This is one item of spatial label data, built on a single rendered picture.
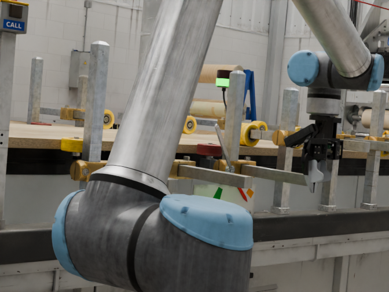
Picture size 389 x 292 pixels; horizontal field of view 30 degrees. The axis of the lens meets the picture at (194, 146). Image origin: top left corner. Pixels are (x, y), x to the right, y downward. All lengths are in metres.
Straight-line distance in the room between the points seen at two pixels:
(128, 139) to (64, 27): 9.11
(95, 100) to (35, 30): 8.26
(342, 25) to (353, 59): 0.14
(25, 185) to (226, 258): 1.01
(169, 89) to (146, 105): 0.05
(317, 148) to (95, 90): 0.61
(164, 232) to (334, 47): 0.72
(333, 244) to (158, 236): 1.58
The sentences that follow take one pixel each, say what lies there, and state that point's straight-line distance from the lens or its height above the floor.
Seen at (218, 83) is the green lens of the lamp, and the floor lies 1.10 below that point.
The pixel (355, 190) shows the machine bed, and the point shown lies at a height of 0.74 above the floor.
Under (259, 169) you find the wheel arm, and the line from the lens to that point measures 2.14.
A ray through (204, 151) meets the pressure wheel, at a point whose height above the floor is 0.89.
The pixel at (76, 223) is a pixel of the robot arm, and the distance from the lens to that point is 1.22.
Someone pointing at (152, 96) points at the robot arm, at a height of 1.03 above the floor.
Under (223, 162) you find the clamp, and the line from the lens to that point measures 2.14.
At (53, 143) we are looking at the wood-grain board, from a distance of 2.00.
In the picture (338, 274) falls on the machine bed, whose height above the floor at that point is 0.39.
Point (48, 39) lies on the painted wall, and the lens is 10.19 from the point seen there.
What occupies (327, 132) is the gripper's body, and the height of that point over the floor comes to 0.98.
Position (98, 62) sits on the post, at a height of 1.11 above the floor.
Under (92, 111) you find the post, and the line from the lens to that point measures 1.83.
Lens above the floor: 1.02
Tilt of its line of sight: 3 degrees down
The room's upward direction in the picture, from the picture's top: 5 degrees clockwise
